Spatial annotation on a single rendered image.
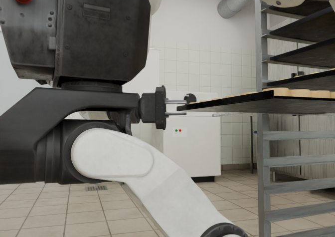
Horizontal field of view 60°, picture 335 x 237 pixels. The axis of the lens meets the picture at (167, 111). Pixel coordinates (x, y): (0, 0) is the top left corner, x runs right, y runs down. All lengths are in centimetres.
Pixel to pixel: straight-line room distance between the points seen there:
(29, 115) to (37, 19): 15
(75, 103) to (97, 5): 17
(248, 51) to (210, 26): 82
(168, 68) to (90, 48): 424
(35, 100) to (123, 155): 17
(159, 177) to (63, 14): 32
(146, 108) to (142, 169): 31
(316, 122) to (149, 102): 278
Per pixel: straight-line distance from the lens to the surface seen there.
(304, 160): 119
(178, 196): 61
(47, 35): 51
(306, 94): 62
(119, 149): 51
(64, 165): 53
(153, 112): 81
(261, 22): 112
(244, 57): 537
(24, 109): 52
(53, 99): 52
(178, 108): 85
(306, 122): 355
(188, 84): 480
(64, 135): 53
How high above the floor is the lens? 72
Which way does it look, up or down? 3 degrees up
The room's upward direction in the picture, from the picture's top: straight up
